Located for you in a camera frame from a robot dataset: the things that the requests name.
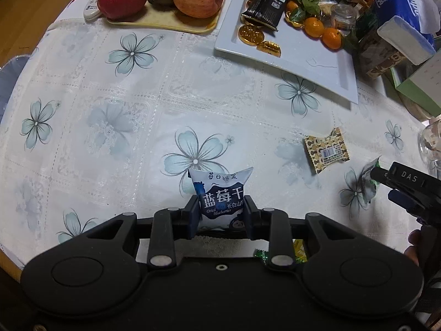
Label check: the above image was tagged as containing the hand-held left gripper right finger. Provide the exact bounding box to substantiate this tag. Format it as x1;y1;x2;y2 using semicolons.
242;196;356;271

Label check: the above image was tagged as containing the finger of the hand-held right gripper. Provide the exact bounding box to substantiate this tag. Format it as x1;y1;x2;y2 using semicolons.
370;161;429;194
388;189;428;214

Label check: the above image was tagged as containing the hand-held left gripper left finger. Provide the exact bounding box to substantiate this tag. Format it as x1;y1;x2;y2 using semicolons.
86;195;201;271

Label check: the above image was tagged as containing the blue white snack packet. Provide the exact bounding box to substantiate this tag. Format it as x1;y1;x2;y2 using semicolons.
188;166;254;231

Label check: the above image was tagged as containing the green white snack packet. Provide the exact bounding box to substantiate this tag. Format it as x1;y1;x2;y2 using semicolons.
360;157;390;204

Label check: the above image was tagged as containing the yellow silver snack packet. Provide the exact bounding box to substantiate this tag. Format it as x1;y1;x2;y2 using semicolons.
293;239;308;263

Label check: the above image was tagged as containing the beige patterned snack packet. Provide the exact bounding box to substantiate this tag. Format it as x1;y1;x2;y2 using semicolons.
303;127;350;175

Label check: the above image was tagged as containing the person's right hand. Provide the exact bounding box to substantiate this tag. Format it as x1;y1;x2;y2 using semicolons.
406;229;421;267

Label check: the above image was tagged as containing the clear glass cup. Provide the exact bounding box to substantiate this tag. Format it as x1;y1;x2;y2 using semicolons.
418;119;441;173

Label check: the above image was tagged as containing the desk calendar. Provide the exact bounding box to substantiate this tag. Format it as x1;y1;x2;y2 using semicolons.
391;58;441;118

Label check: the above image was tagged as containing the patterned brown box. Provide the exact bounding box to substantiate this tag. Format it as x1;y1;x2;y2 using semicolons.
355;10;407;78

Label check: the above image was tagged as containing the white tissue pack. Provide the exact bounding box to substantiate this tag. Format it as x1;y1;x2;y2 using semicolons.
377;15;436;65

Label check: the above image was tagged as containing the white rectangular plate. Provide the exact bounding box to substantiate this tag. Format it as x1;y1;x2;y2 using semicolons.
214;0;359;104

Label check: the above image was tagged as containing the gold wrapped chocolate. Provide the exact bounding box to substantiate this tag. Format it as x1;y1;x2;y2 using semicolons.
258;40;282;57

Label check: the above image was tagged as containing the small glass jar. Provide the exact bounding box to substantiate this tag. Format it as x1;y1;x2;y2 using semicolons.
331;4;357;30

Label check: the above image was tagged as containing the gold chocolate coin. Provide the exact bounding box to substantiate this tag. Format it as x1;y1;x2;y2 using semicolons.
239;24;265;45

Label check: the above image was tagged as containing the beige fruit tray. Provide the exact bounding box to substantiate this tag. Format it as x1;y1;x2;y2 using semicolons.
103;0;228;35

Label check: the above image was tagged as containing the black snack packet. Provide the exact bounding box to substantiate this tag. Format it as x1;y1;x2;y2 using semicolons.
241;0;288;31

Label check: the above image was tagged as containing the white remote control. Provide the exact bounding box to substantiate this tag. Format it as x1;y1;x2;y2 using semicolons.
84;0;106;20

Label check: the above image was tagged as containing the grey round stool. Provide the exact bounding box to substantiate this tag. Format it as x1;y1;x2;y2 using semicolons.
0;55;31;125

